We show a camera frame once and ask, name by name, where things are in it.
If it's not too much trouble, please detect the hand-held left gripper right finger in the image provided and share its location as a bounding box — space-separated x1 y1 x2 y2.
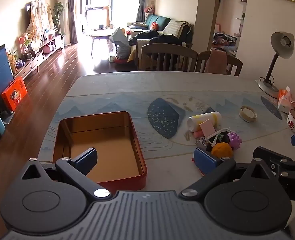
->
179 147 279 201

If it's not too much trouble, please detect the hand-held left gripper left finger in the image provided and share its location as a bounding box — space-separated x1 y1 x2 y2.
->
20 147 112 201

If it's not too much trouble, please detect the orange fuzzy ball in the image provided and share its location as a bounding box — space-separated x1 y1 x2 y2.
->
211 142 234 159

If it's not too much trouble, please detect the red tin box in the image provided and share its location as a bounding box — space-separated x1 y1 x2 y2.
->
53 111 148 193

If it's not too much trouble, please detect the pink eraser block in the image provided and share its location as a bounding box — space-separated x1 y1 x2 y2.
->
199 119 216 137

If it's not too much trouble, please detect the purple spiky ball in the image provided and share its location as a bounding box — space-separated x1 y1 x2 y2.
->
224 132 242 150

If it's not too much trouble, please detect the beige jar lid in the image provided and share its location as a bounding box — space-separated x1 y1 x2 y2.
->
239 106 258 123

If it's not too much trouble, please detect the white curved plastic piece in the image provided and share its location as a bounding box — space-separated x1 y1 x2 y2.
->
207 128 232 146

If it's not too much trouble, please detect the white cylindrical bottle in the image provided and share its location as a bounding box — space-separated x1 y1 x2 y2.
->
187 111 222 133

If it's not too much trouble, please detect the orange tissue pack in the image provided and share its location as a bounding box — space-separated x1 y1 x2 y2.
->
277 86 295 114

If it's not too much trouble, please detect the wooden dining chair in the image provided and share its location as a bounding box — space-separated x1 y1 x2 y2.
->
196 50 243 77
141 43 198 72

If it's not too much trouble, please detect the orange gift box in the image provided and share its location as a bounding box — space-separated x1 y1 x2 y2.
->
1 76 28 111

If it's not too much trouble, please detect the grey desk lamp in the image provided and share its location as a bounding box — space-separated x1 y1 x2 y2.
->
257 31 295 99

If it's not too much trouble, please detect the pink cloth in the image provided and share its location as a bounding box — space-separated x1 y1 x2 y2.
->
204 48 228 75

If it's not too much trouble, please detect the wooden TV stand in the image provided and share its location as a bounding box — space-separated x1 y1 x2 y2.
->
13 34 64 81

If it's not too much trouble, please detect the colourful bedding pile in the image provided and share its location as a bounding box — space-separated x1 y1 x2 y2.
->
212 32 238 53

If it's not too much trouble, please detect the grey bag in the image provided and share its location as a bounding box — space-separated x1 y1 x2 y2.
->
109 27 131 59

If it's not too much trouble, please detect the black clothing pile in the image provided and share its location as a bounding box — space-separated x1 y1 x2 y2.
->
129 30 187 47

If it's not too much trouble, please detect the white coffee table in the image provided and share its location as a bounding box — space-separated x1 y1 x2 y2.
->
90 29 118 56

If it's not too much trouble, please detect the plaid blanket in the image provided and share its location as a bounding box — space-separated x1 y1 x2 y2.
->
162 20 192 40

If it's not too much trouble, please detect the white standing air conditioner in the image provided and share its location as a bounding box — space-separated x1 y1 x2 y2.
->
57 0 71 47

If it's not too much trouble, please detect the giraffe toy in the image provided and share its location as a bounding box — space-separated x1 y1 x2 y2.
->
102 5 112 28

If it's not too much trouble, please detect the teal sofa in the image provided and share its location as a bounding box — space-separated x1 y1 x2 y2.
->
128 14 194 48

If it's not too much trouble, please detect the grey curtain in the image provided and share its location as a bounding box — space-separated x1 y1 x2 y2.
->
136 0 152 23
65 0 79 44

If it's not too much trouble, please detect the floral cover cloth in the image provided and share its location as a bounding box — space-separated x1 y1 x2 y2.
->
25 0 55 39

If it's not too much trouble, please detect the green potted plant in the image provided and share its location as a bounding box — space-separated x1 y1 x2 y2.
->
53 2 64 34

